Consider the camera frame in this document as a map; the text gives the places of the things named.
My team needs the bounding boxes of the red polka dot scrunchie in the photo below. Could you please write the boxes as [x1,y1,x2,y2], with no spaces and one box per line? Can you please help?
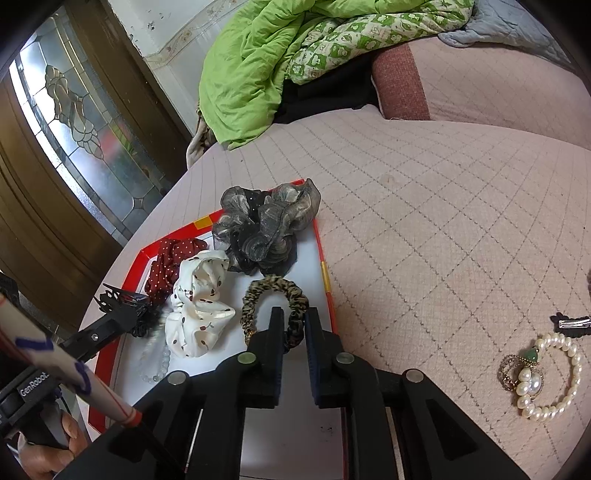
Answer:
[144,237,209,306]

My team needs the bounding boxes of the person's left hand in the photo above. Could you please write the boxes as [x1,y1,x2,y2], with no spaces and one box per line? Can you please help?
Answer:
[18,411,92,479]

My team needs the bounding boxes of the black hair claw clip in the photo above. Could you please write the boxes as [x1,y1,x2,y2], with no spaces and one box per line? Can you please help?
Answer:
[95,284,151,319]

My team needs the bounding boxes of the red tray with white base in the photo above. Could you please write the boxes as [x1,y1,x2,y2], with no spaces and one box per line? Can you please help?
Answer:
[76,178,337,480]

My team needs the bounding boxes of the white cherry print scrunchie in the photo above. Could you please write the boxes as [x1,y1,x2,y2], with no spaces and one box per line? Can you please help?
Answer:
[165,250,237,359]

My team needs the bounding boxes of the black lace hair tie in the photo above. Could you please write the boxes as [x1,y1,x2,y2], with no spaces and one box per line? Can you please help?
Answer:
[129,305,169,339]

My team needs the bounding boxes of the white rolled paper tube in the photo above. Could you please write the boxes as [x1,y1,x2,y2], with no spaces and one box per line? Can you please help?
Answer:
[0,295,142,424]

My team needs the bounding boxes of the grey black organza scrunchie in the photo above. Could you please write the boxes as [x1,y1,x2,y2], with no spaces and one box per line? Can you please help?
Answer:
[212,179,322,276]

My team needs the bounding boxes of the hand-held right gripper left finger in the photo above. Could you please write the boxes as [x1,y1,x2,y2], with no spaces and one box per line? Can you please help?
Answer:
[88,307,284,480]

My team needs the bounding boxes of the wooden door with leaded glass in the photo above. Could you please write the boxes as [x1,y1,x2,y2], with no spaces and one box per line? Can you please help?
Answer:
[0,0,195,335]

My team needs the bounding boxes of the leopard print scrunchie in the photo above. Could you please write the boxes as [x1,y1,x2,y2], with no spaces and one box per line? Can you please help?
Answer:
[241,274,310,350]

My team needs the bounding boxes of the clear bead bracelet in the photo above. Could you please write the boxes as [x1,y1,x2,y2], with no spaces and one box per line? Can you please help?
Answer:
[139,337,175,385]

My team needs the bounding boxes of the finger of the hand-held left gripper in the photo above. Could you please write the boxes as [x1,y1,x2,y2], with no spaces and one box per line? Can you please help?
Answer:
[60,302,153,363]

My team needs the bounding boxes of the black cloth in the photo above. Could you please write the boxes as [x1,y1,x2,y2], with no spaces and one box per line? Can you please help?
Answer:
[272,55,380,126]

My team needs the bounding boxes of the grey quilted blanket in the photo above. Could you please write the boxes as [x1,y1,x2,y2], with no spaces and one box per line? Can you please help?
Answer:
[438,0,574,65]

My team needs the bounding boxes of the green quilt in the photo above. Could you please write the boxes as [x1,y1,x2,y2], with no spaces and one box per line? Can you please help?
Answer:
[198,0,476,151]

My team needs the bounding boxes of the pink bolster cushion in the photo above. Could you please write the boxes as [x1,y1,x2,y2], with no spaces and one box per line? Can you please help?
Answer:
[372,39,591,151]

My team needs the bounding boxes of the beige cloth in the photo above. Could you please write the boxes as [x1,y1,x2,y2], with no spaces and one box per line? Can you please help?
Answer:
[186,111,219,170]

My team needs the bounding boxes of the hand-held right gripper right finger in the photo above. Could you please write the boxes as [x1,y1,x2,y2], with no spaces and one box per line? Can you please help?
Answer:
[302,307,532,480]

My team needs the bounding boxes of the gold pearl brooch green stone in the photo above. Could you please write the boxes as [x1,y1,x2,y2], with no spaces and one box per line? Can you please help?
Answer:
[498,346,546,401]

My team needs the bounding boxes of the white pearl bracelet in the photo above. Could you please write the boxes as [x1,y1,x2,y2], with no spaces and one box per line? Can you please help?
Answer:
[515,332,584,419]

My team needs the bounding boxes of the black silver hair clip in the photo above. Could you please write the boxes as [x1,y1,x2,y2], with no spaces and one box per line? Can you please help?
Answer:
[550,313,591,330]

